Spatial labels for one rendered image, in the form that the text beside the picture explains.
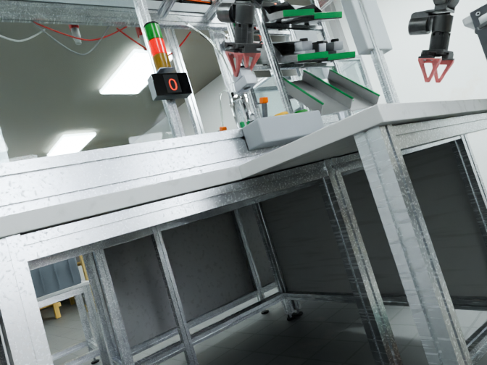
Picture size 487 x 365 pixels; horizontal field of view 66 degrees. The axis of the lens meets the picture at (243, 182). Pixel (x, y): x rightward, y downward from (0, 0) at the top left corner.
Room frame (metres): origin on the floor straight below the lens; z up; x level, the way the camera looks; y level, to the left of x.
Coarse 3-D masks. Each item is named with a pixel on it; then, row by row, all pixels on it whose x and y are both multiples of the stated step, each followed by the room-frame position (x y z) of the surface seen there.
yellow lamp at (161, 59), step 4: (156, 56) 1.12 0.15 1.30; (160, 56) 1.12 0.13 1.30; (164, 56) 1.12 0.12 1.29; (168, 56) 1.14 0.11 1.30; (156, 60) 1.12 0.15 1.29; (160, 60) 1.12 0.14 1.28; (164, 60) 1.12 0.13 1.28; (168, 60) 1.13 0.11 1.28; (156, 64) 1.12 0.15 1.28; (160, 64) 1.12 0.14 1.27; (164, 64) 1.12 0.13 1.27; (168, 64) 1.13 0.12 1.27; (156, 68) 1.13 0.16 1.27
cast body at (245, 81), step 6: (240, 72) 1.11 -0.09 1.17; (246, 72) 1.12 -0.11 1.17; (234, 78) 1.14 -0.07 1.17; (240, 78) 1.12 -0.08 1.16; (246, 78) 1.10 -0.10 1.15; (252, 78) 1.11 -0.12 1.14; (234, 84) 1.15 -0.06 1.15; (240, 84) 1.13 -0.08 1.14; (246, 84) 1.10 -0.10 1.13; (252, 84) 1.12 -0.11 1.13; (240, 90) 1.13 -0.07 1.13; (246, 90) 1.15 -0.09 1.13
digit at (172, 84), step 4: (164, 76) 1.11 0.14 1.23; (168, 76) 1.12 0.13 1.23; (172, 76) 1.12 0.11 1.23; (176, 76) 1.13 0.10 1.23; (168, 80) 1.11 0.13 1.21; (172, 80) 1.12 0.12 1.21; (176, 80) 1.13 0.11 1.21; (168, 84) 1.11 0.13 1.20; (172, 84) 1.12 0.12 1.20; (176, 84) 1.13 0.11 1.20; (168, 88) 1.11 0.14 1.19; (172, 88) 1.12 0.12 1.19; (176, 88) 1.12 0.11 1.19; (180, 88) 1.13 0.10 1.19; (168, 92) 1.11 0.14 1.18; (172, 92) 1.12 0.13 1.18; (176, 92) 1.12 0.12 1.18
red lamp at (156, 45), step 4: (152, 40) 1.12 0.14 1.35; (156, 40) 1.12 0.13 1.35; (160, 40) 1.12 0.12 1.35; (152, 44) 1.12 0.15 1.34; (156, 44) 1.12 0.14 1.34; (160, 44) 1.12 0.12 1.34; (164, 44) 1.13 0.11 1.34; (152, 48) 1.12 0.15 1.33; (156, 48) 1.12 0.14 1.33; (160, 48) 1.12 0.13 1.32; (164, 48) 1.13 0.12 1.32; (152, 52) 1.12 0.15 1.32; (156, 52) 1.12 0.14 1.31; (160, 52) 1.12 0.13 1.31; (164, 52) 1.13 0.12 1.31; (152, 56) 1.13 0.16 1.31
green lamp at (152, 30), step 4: (148, 24) 1.12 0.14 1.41; (152, 24) 1.12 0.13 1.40; (156, 24) 1.12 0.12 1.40; (144, 28) 1.13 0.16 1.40; (148, 28) 1.12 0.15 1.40; (152, 28) 1.12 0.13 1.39; (156, 28) 1.12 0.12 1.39; (148, 32) 1.12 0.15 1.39; (152, 32) 1.12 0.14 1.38; (156, 32) 1.12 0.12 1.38; (160, 32) 1.13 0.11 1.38; (148, 36) 1.12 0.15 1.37; (152, 36) 1.12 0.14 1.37; (156, 36) 1.12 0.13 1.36; (160, 36) 1.13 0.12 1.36; (148, 40) 1.13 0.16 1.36
